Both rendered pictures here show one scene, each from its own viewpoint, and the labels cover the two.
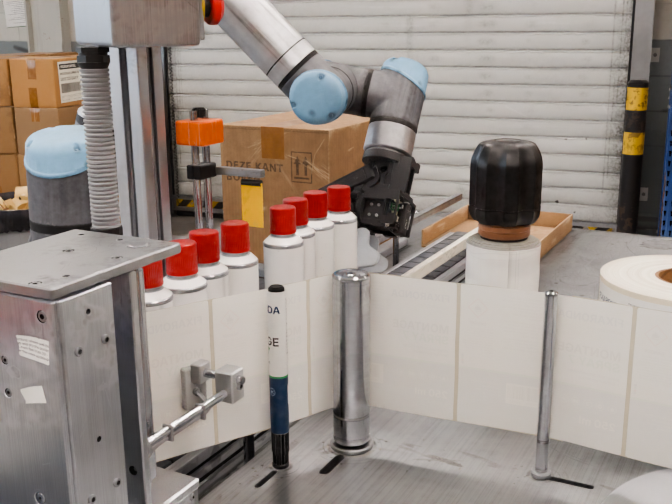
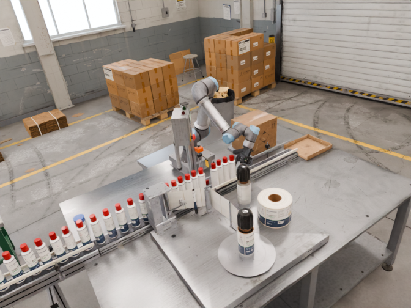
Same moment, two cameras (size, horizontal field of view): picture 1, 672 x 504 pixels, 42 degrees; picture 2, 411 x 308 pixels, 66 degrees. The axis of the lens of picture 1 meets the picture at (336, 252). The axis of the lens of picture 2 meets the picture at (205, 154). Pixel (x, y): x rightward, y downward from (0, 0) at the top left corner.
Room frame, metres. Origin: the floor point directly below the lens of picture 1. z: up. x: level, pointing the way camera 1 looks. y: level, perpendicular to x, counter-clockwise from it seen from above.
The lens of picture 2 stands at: (-0.48, -0.85, 2.21)
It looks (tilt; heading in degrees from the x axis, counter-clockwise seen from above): 30 degrees down; 32
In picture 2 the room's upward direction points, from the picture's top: 6 degrees counter-clockwise
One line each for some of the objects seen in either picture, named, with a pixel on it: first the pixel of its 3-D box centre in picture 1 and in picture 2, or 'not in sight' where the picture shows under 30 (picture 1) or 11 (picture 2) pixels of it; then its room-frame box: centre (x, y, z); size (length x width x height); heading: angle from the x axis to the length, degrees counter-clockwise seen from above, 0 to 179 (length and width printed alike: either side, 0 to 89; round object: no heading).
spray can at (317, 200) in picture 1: (316, 264); (225, 170); (1.16, 0.03, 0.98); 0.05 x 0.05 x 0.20
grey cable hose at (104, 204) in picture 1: (100, 146); (177, 156); (0.94, 0.25, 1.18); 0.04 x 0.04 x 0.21
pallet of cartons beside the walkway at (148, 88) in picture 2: not in sight; (142, 88); (3.78, 3.04, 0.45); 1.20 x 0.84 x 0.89; 72
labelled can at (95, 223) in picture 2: not in sight; (96, 228); (0.34, 0.45, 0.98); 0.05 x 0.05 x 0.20
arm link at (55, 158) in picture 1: (68, 173); (189, 138); (1.33, 0.41, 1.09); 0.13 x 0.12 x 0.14; 170
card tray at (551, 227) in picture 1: (499, 230); (307, 146); (1.92, -0.37, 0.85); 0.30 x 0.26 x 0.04; 152
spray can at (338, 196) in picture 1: (339, 256); (232, 167); (1.21, 0.00, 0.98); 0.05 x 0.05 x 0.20
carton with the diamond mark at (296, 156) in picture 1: (311, 184); (254, 132); (1.77, 0.05, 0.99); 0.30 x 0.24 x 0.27; 153
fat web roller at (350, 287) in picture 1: (351, 361); (208, 200); (0.83, -0.01, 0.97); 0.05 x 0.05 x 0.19
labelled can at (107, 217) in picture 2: not in sight; (109, 223); (0.40, 0.42, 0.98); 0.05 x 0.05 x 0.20
